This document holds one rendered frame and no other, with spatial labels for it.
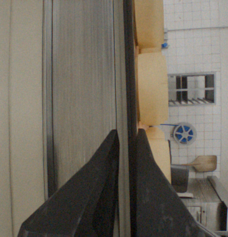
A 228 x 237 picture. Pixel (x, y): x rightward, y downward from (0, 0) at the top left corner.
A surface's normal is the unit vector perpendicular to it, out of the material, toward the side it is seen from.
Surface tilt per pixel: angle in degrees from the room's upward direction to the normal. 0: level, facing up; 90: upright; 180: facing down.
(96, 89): 90
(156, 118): 90
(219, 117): 90
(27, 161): 90
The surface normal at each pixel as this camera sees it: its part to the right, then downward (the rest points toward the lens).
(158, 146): -0.11, -0.86
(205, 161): 0.00, 0.14
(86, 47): -0.17, -0.04
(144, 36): -0.05, 0.88
